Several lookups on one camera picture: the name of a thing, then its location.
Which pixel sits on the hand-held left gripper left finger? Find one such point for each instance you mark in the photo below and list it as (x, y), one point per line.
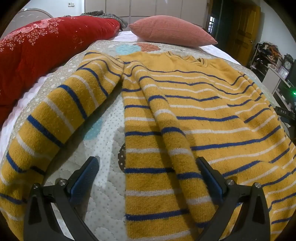
(84, 183)

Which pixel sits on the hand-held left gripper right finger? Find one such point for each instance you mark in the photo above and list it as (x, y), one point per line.
(212, 183)

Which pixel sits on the yellow striped knit sweater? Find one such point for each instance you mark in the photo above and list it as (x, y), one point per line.
(185, 115)

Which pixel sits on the small white clock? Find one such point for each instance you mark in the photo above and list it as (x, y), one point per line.
(284, 73)

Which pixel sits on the dark mantel clock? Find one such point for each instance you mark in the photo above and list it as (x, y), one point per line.
(288, 63)

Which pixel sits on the quilted patterned bed cover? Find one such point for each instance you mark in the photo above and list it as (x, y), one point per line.
(104, 129)

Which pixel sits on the cluttered dark shelf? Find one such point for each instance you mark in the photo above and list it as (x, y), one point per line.
(266, 55)

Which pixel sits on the wooden door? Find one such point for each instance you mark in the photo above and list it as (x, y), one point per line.
(245, 27)

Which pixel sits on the red floral quilt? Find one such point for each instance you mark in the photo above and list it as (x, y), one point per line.
(34, 58)

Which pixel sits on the grey knit cloth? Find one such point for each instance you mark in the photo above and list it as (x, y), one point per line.
(111, 15)

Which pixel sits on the arched metal headboard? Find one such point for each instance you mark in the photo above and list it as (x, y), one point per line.
(39, 9)

